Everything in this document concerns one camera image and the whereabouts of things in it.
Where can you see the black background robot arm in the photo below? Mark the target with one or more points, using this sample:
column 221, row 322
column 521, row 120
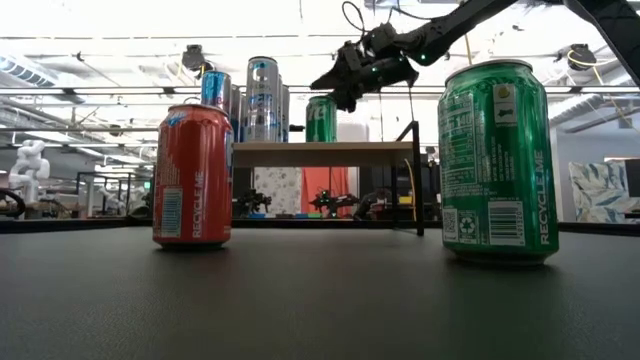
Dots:
column 252, row 200
column 332, row 200

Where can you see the black computer monitor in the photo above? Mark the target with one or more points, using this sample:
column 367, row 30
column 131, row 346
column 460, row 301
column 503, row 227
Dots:
column 634, row 177

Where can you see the black ceiling camera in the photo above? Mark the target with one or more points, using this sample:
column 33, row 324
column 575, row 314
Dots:
column 582, row 56
column 192, row 57

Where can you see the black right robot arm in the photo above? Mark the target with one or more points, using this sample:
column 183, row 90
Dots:
column 465, row 22

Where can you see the orange hanging cloth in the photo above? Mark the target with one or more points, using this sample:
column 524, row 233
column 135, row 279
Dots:
column 320, row 182

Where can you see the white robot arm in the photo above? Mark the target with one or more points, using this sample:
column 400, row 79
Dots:
column 30, row 170

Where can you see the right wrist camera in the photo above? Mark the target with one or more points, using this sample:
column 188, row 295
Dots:
column 382, row 36

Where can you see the red soda can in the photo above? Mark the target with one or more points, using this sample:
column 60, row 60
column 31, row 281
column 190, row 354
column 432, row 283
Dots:
column 192, row 175

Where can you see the green soda can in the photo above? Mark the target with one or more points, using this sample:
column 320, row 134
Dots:
column 495, row 165
column 320, row 120

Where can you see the small wooden shelf black legs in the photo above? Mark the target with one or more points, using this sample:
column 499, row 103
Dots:
column 350, row 152

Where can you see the white patterned panel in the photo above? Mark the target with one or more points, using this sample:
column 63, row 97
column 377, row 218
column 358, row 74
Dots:
column 277, row 190

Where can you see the black table mat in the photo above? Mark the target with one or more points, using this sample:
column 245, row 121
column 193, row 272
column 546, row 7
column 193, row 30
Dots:
column 150, row 310

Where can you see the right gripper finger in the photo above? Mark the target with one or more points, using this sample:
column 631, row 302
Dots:
column 346, row 100
column 335, row 81

